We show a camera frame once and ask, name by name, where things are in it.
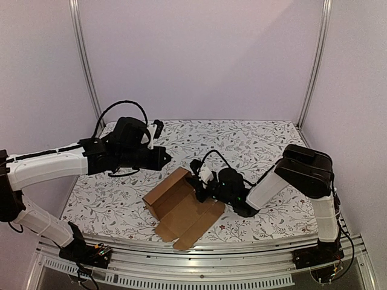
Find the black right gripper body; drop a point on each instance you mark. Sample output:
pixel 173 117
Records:
pixel 204 187

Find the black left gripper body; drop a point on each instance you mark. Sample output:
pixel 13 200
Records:
pixel 129 157

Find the brown cardboard box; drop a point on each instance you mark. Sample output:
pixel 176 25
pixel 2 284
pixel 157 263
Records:
pixel 182 219

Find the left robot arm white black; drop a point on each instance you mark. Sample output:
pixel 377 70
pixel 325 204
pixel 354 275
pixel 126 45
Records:
pixel 129 145

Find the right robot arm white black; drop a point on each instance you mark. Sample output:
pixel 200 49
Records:
pixel 308 171

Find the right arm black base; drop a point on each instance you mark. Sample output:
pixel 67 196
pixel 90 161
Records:
pixel 324 260

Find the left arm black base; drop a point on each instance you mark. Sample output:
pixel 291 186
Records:
pixel 78 251

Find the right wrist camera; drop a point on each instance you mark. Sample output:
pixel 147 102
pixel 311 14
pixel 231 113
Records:
pixel 201 171

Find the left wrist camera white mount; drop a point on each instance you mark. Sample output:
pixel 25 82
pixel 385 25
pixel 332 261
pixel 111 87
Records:
pixel 152 132

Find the aluminium front rail frame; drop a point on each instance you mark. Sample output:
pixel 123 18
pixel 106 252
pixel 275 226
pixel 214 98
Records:
pixel 266 264

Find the left aluminium corner post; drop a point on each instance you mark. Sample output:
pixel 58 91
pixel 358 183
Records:
pixel 83 56

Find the aluminium corner post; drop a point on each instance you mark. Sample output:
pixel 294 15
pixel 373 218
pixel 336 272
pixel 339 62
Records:
pixel 321 40
pixel 83 56

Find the right aluminium corner post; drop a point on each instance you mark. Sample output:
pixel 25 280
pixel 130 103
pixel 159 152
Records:
pixel 321 40

